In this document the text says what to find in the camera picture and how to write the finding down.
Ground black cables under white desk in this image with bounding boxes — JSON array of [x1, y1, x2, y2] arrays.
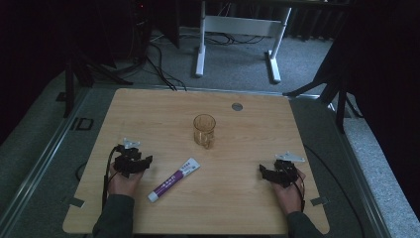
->
[[203, 31, 266, 47]]

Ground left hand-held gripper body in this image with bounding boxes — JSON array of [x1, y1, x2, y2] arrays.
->
[[113, 137, 147, 179]]

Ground left hand-held gripper black cable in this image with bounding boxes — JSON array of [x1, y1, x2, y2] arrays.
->
[[101, 145, 121, 210]]

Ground white desk frame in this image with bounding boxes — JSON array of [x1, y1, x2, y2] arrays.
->
[[194, 0, 293, 84]]

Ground black square floor frame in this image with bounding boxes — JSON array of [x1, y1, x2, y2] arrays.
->
[[70, 116, 95, 132]]

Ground grey tape strip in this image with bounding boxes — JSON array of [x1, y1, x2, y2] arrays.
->
[[60, 195, 86, 209], [310, 195, 331, 207]]

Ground dark curtain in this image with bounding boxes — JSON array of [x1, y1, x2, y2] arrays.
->
[[0, 0, 72, 147], [330, 0, 420, 212]]

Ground black looped floor cable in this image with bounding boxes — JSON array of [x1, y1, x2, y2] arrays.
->
[[74, 161, 89, 182]]

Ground person's right hand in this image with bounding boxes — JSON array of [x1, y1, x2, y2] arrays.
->
[[270, 169, 307, 216]]

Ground thin black floor cable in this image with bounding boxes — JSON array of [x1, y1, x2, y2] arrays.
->
[[302, 144, 367, 238]]

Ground hand-held gripper black cable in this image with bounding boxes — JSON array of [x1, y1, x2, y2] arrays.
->
[[101, 145, 121, 210], [292, 169, 307, 213]]

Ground person's left hand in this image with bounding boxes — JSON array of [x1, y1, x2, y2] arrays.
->
[[106, 163, 145, 199]]

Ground black floor cables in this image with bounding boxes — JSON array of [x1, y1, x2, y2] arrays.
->
[[144, 41, 188, 92]]

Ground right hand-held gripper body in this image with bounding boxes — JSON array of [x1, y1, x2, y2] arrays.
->
[[272, 151, 307, 188]]

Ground purple and white toothpaste tube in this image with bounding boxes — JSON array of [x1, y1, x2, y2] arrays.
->
[[147, 157, 201, 203]]

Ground metal floor rail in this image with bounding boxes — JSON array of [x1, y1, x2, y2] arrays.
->
[[0, 86, 92, 229], [328, 100, 394, 238]]

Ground right hand-held gripper black cable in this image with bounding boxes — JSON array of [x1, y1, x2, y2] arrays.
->
[[292, 169, 307, 213]]

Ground black metal stand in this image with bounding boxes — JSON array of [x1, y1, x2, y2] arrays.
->
[[61, 49, 135, 119], [282, 63, 365, 135]]

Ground clear glass cup with handle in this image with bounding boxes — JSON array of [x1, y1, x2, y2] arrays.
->
[[192, 113, 217, 151]]

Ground dark computer tower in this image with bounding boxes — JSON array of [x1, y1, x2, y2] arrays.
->
[[127, 0, 154, 63]]

